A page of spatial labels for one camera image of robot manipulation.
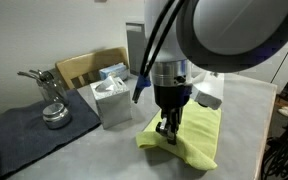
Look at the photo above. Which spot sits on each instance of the glass jar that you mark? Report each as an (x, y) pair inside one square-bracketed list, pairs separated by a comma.
[(54, 91)]

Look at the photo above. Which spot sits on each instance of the white cabinet doors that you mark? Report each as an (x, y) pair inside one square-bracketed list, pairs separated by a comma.
[(284, 70)]

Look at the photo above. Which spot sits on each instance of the grey tissue box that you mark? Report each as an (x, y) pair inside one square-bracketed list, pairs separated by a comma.
[(114, 106)]

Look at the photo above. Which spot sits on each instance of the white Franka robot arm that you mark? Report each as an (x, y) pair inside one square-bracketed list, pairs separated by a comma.
[(244, 26)]

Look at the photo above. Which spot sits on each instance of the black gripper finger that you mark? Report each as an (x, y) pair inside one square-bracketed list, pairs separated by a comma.
[(180, 115), (169, 128)]

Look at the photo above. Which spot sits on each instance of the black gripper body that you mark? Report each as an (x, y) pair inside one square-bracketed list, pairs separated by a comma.
[(172, 95)]

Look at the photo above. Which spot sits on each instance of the yellow microfibre towel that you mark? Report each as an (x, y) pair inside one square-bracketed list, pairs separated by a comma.
[(200, 133)]

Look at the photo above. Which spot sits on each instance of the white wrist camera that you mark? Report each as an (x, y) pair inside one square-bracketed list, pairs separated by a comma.
[(209, 100)]

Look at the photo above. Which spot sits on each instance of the blue cardboard box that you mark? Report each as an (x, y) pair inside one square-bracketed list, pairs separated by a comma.
[(114, 71)]

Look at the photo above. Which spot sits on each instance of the dark blue cloth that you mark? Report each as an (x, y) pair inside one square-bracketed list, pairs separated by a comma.
[(20, 136)]

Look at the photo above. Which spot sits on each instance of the grey coffee machine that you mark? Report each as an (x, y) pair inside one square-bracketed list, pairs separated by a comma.
[(135, 46)]

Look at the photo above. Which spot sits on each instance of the round steel container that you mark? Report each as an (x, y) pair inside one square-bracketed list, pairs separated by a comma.
[(55, 116)]

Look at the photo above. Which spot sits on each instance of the white tissue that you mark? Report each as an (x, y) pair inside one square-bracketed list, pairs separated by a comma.
[(106, 85)]

